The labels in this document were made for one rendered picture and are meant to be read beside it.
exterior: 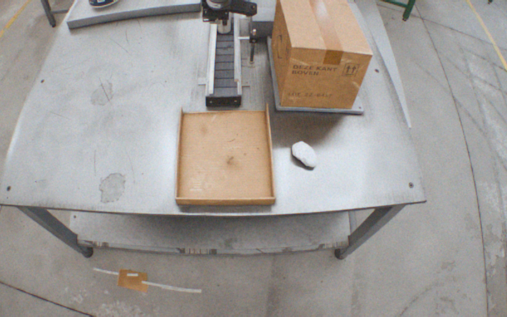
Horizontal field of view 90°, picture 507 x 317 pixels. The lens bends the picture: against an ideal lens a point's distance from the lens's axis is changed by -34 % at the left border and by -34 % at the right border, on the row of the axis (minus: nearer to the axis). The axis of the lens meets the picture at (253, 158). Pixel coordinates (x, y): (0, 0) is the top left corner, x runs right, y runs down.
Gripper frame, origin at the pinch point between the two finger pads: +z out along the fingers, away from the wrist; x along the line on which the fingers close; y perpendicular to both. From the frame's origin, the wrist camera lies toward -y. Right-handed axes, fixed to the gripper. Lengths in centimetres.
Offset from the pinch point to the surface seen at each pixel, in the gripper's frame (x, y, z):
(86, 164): 47, 45, -8
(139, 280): 108, 46, 51
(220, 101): 28.9, 1.0, -0.6
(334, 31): 9.4, -31.1, -20.2
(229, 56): 12.1, -1.6, 6.1
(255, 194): 55, -8, -14
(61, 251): 99, 98, 58
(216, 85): 23.8, 2.4, -0.7
